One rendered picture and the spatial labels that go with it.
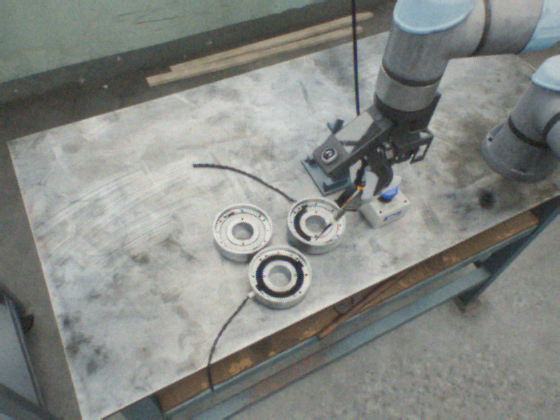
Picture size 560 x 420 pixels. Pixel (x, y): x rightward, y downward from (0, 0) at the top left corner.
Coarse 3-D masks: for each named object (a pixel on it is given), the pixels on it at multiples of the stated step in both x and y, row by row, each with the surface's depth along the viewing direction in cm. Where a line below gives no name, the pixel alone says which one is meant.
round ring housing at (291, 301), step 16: (256, 256) 78; (304, 256) 79; (272, 272) 80; (288, 272) 80; (304, 272) 78; (272, 288) 76; (288, 288) 77; (304, 288) 77; (272, 304) 75; (288, 304) 75
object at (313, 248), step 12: (300, 204) 86; (312, 204) 87; (324, 204) 87; (288, 216) 83; (312, 216) 86; (324, 216) 85; (288, 228) 83; (300, 240) 81; (336, 240) 81; (312, 252) 83; (324, 252) 84
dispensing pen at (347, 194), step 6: (354, 186) 74; (360, 186) 75; (348, 192) 75; (354, 192) 74; (342, 198) 76; (348, 198) 75; (342, 204) 76; (336, 216) 78; (342, 216) 78; (330, 222) 79; (324, 228) 81
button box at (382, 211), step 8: (400, 192) 87; (376, 200) 86; (384, 200) 86; (392, 200) 86; (400, 200) 86; (360, 208) 90; (368, 208) 87; (376, 208) 85; (384, 208) 85; (392, 208) 85; (400, 208) 86; (368, 216) 88; (376, 216) 85; (384, 216) 85; (392, 216) 87; (400, 216) 89; (376, 224) 86; (384, 224) 88
